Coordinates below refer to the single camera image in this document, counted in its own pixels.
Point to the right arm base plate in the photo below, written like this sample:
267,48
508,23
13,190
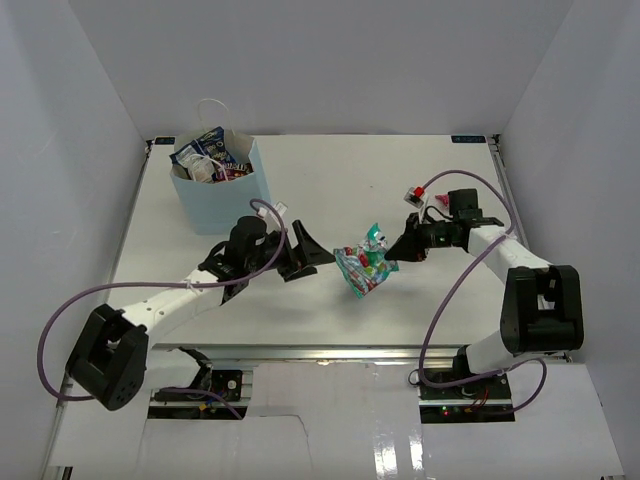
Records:
486,401

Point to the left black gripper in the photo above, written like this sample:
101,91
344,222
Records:
311,253

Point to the teal candy bag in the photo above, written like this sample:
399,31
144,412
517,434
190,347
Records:
364,266

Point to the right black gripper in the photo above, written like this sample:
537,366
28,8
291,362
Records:
412,246

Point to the blue snack bag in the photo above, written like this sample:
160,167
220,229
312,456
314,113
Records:
206,158

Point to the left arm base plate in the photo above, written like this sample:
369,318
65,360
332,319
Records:
212,395

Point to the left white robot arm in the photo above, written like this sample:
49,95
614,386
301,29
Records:
109,359

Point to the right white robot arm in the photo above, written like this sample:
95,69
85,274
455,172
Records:
542,311

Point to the light blue paper bag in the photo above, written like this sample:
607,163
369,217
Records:
212,208

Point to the purple candy packet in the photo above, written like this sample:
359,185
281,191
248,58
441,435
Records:
229,171

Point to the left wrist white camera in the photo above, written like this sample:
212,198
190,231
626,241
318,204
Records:
274,212

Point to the small red candy packet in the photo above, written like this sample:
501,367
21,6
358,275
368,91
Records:
443,200

